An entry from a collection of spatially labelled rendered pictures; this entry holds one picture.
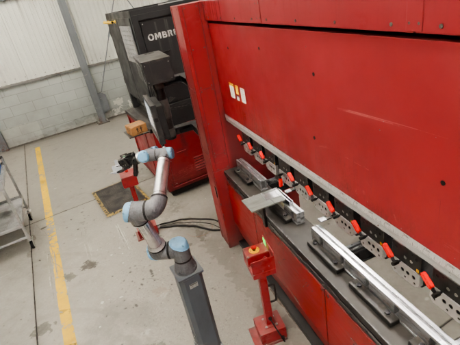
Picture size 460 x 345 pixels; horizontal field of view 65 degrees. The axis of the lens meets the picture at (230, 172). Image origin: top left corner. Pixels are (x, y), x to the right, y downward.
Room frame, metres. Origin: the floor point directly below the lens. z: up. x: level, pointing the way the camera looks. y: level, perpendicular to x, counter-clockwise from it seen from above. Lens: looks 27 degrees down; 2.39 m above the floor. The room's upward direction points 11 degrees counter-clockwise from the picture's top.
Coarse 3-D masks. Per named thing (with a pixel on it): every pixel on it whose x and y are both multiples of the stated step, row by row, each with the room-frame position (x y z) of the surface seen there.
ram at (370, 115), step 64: (256, 64) 2.27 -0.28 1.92; (320, 64) 1.61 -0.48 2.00; (384, 64) 1.24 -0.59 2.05; (448, 64) 1.00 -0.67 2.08; (256, 128) 2.41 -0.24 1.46; (320, 128) 1.64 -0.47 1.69; (384, 128) 1.23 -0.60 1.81; (448, 128) 0.98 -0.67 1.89; (384, 192) 1.22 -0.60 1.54; (448, 192) 0.95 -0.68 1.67; (448, 256) 0.93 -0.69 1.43
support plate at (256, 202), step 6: (264, 192) 2.28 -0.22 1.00; (252, 198) 2.24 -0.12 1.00; (258, 198) 2.22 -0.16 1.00; (276, 198) 2.18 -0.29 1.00; (282, 198) 2.16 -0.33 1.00; (246, 204) 2.17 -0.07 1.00; (252, 204) 2.16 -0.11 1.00; (258, 204) 2.14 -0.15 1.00; (264, 204) 2.13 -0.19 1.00; (270, 204) 2.11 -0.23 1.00; (252, 210) 2.08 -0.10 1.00; (258, 210) 2.08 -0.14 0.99
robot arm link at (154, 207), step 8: (160, 152) 2.08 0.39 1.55; (168, 152) 2.07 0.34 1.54; (160, 160) 2.02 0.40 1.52; (168, 160) 2.04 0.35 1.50; (160, 168) 1.96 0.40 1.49; (168, 168) 2.00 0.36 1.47; (160, 176) 1.92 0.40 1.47; (160, 184) 1.87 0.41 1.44; (160, 192) 1.81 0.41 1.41; (152, 200) 1.77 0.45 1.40; (160, 200) 1.77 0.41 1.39; (144, 208) 1.73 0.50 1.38; (152, 208) 1.73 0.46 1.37; (160, 208) 1.75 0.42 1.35; (152, 216) 1.72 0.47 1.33
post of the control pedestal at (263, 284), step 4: (260, 280) 1.86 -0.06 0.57; (264, 280) 1.87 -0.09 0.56; (260, 284) 1.86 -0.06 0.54; (264, 284) 1.87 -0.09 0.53; (260, 288) 1.87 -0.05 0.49; (264, 288) 1.87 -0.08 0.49; (260, 292) 1.90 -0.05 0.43; (264, 292) 1.87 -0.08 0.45; (268, 292) 1.87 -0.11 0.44; (264, 296) 1.86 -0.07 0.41; (268, 296) 1.87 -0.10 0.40; (264, 300) 1.86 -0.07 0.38; (268, 300) 1.87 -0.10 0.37; (264, 304) 1.86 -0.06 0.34; (268, 304) 1.87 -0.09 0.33; (264, 308) 1.86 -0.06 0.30; (268, 308) 1.87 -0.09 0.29; (264, 312) 1.88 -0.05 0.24; (268, 312) 1.87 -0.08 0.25; (264, 316) 1.91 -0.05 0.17; (268, 316) 1.87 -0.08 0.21; (272, 316) 1.87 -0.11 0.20; (268, 320) 1.86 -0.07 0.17; (272, 320) 1.87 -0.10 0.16
